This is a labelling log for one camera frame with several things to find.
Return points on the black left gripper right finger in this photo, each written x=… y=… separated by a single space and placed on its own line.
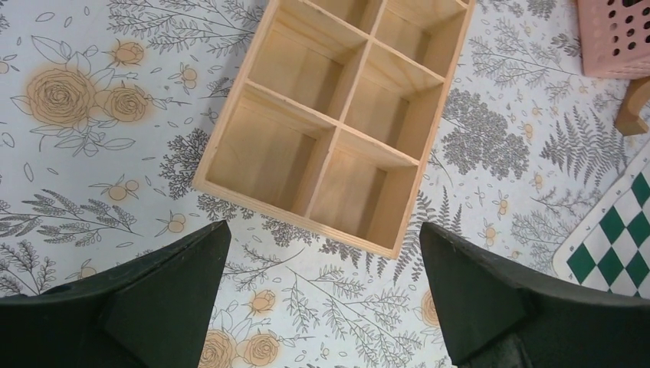
x=495 y=312

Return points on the pink plastic basket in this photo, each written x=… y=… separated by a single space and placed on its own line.
x=614 y=37

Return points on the floral table cloth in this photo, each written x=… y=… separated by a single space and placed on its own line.
x=106 y=111

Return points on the curved wooden block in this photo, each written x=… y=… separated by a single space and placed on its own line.
x=628 y=121

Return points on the wooden compartment tray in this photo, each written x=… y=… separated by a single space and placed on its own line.
x=331 y=119

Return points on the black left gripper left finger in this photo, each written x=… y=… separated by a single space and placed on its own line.
x=152 y=311

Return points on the green white chessboard mat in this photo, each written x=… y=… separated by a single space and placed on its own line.
x=609 y=249

